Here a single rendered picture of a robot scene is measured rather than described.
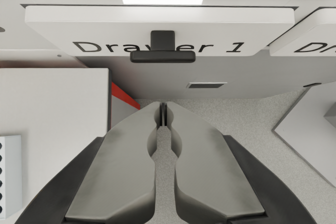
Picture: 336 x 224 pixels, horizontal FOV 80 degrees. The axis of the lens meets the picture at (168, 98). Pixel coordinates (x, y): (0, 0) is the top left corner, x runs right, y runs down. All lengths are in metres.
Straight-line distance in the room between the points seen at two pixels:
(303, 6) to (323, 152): 1.19
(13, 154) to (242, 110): 1.06
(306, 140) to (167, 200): 0.82
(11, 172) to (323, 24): 0.48
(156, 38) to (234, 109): 1.00
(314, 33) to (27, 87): 0.45
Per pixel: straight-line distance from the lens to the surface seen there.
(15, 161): 0.43
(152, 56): 0.23
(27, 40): 0.37
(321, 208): 1.50
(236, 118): 1.20
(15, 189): 0.44
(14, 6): 0.28
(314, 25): 0.29
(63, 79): 0.42
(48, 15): 0.26
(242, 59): 0.43
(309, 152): 1.37
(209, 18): 0.23
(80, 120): 0.40
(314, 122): 1.38
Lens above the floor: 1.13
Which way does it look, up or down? 83 degrees down
